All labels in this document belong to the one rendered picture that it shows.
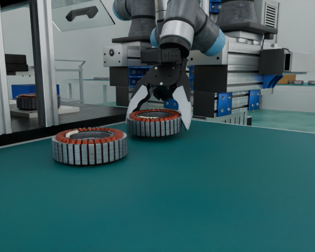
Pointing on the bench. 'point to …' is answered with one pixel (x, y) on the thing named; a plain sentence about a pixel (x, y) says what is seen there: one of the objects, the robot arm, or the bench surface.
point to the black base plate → (84, 111)
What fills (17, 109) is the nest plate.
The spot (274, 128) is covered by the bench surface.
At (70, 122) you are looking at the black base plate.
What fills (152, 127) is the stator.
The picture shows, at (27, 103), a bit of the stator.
